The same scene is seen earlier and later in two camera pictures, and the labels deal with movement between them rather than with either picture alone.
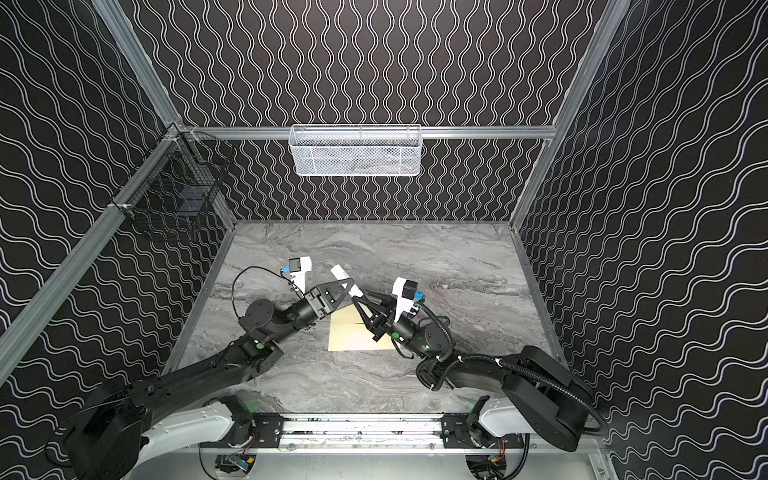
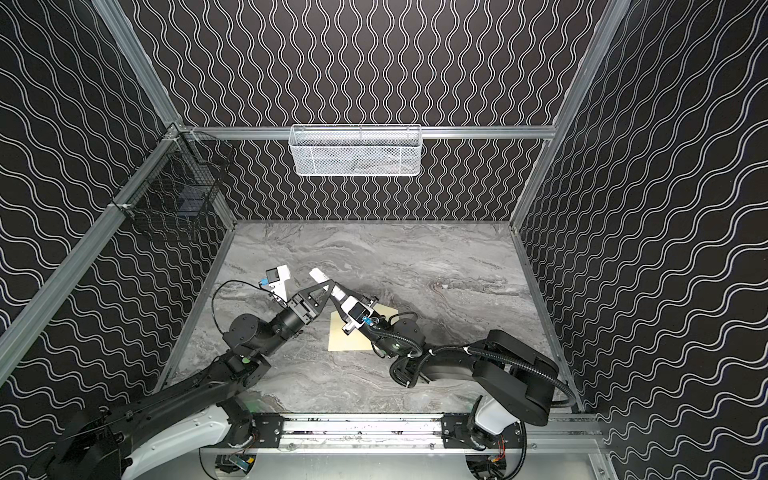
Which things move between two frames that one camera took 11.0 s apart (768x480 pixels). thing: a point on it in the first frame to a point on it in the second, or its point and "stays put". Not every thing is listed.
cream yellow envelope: [349, 331] stays put
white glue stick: [339, 274] to [319, 276]
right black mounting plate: [456, 434] stays put
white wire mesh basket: [356, 150] stays put
